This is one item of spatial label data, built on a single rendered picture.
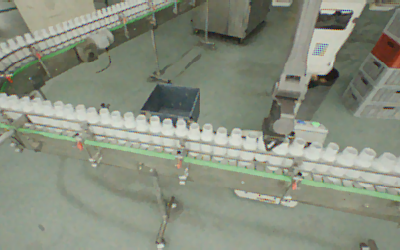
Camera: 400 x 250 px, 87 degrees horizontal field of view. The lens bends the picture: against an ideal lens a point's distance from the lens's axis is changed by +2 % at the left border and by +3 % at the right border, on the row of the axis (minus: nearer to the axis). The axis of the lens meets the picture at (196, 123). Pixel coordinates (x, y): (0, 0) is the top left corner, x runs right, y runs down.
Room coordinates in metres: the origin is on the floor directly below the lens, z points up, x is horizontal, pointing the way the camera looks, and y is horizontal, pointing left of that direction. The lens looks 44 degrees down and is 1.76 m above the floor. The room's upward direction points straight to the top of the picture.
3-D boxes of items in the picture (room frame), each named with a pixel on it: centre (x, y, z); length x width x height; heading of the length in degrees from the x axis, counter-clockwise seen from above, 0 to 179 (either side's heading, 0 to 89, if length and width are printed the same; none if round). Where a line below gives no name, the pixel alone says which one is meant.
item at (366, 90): (2.09, -2.28, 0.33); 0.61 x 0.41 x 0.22; 84
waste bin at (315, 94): (1.94, -1.24, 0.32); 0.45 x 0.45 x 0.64
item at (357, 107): (2.08, -2.28, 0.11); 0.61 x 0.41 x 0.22; 83
